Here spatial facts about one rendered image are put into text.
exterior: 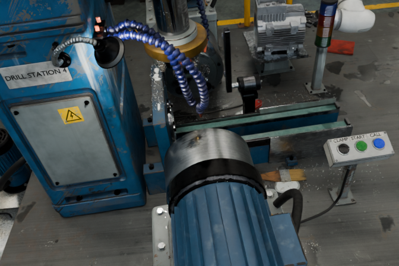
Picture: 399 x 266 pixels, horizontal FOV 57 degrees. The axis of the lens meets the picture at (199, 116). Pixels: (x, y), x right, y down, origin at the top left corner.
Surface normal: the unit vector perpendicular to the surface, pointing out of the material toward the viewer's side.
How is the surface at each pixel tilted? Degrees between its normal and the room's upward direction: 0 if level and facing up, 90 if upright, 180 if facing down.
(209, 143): 6
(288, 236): 0
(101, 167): 90
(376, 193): 0
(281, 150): 90
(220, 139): 17
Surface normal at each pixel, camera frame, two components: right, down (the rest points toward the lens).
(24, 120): 0.12, 0.67
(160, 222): -0.09, -0.73
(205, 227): -0.46, -0.62
